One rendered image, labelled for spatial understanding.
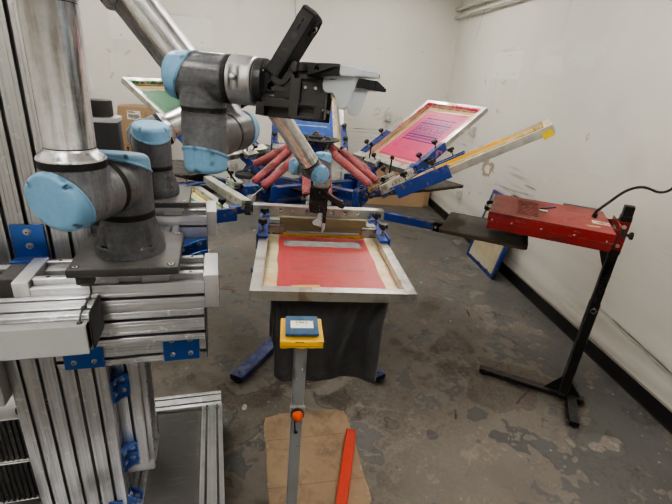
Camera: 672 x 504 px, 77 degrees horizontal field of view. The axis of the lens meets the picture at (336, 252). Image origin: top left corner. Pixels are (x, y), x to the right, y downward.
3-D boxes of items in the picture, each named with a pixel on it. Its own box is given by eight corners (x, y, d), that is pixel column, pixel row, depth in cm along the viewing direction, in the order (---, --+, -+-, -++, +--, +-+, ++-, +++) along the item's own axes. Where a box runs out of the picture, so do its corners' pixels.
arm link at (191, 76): (184, 102, 75) (181, 49, 72) (242, 108, 73) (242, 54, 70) (159, 104, 68) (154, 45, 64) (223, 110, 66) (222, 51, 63)
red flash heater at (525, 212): (604, 230, 237) (611, 210, 232) (618, 257, 197) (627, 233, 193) (492, 209, 258) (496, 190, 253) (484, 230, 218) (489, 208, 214)
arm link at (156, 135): (136, 168, 132) (131, 123, 127) (131, 159, 143) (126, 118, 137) (176, 167, 138) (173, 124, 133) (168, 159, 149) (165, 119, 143)
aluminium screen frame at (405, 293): (415, 303, 150) (417, 294, 148) (249, 300, 142) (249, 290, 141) (374, 228, 222) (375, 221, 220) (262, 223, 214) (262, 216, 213)
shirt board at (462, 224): (525, 239, 253) (528, 226, 250) (523, 262, 218) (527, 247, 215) (325, 198, 299) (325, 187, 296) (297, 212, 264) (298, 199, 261)
